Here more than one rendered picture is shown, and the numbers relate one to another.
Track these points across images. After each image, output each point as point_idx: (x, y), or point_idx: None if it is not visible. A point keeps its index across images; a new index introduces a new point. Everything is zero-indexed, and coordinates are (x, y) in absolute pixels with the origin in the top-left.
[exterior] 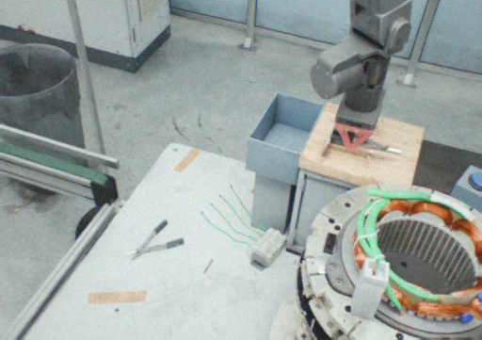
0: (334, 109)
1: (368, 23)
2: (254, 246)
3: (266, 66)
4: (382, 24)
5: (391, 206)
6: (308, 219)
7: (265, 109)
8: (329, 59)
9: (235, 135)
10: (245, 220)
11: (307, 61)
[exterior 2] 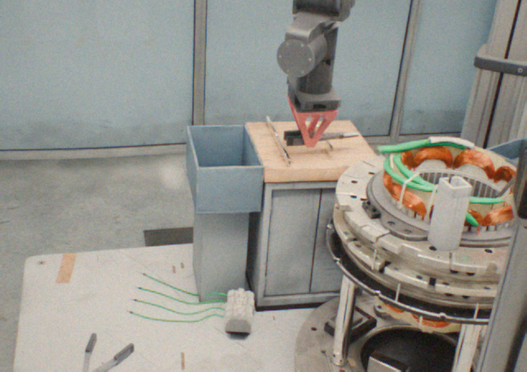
0: (258, 126)
1: None
2: (226, 313)
3: (13, 198)
4: None
5: (403, 159)
6: (278, 253)
7: (40, 249)
8: (300, 30)
9: (16, 292)
10: (188, 301)
11: (66, 179)
